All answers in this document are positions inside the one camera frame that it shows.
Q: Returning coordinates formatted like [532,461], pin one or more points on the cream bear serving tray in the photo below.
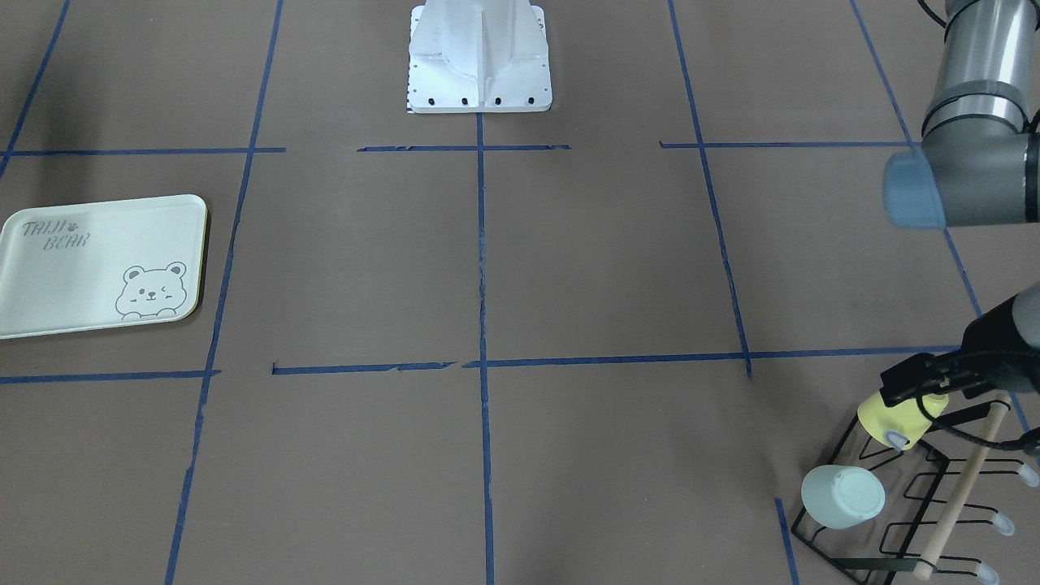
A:
[100,265]

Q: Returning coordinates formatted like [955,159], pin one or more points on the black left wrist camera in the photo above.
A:
[919,375]

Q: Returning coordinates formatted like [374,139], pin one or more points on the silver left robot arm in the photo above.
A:
[977,163]

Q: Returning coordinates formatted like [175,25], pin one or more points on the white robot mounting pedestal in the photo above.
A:
[475,57]

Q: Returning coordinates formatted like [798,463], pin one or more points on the pale green plastic cup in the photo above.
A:
[842,497]

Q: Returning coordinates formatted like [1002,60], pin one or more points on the black wire cup rack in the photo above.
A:
[937,494]

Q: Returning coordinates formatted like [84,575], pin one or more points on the yellow plastic cup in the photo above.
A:
[898,427]

